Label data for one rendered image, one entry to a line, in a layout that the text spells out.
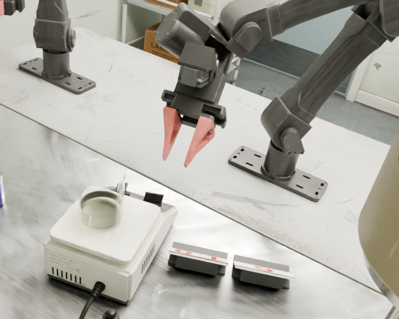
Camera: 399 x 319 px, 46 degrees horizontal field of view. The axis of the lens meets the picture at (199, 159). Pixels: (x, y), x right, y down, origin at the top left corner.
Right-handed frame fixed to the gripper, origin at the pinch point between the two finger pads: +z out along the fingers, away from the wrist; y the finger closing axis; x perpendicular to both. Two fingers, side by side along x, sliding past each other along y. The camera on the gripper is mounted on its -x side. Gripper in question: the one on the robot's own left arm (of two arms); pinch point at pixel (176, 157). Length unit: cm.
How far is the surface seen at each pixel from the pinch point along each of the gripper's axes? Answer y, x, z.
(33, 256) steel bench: -15.0, -0.5, 21.0
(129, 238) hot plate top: -0.6, -6.2, 14.1
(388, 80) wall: 66, 238, -156
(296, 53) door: -1, 248, -164
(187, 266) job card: 6.8, 3.2, 14.7
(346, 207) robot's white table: 29.6, 22.4, -6.3
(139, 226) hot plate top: -0.4, -4.5, 12.1
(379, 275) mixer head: 22, -46, 13
